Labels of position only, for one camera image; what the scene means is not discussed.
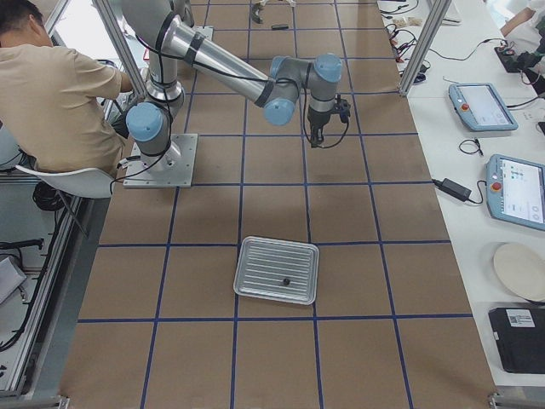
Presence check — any white plastic chair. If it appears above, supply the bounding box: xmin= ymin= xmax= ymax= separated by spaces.
xmin=14 ymin=164 xmax=117 ymax=239

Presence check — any silver ribbed metal tray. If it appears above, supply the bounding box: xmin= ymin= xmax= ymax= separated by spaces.
xmin=233 ymin=236 xmax=319 ymax=305

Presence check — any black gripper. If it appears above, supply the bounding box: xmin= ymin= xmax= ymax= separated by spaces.
xmin=307 ymin=108 xmax=332 ymax=147

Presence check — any upper blue teach pendant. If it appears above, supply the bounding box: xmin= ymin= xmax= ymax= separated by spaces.
xmin=448 ymin=83 xmax=519 ymax=132

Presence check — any cream round plate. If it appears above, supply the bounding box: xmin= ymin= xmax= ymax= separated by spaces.
xmin=493 ymin=243 xmax=544 ymax=302

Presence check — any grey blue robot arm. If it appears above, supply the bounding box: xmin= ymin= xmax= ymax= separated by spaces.
xmin=122 ymin=1 xmax=350 ymax=149

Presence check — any curved metal brake shoe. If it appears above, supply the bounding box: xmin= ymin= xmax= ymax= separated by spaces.
xmin=250 ymin=3 xmax=264 ymax=24

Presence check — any aluminium frame post right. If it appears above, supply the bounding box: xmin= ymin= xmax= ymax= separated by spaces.
xmin=399 ymin=0 xmax=451 ymax=96

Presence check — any black power adapter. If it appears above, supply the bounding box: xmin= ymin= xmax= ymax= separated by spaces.
xmin=432 ymin=178 xmax=472 ymax=202

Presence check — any aluminium frame post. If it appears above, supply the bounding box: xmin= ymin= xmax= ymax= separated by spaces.
xmin=399 ymin=0 xmax=451 ymax=96
xmin=93 ymin=0 xmax=146 ymax=99

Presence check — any blue teach pendant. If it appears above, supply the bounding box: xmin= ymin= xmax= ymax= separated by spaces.
xmin=448 ymin=83 xmax=519 ymax=132
xmin=486 ymin=154 xmax=544 ymax=231

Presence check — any aluminium frame post left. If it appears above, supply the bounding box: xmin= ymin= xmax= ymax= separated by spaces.
xmin=93 ymin=0 xmax=146 ymax=99

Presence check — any lower blue teach pendant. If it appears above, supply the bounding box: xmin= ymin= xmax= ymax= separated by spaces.
xmin=486 ymin=154 xmax=544 ymax=231

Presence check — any black tablet device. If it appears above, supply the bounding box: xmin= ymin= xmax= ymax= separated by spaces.
xmin=488 ymin=308 xmax=544 ymax=374

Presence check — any person in beige shirt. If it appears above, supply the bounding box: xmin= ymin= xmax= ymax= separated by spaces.
xmin=1 ymin=1 xmax=133 ymax=176

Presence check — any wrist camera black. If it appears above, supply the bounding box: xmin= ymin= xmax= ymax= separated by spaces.
xmin=332 ymin=95 xmax=351 ymax=124

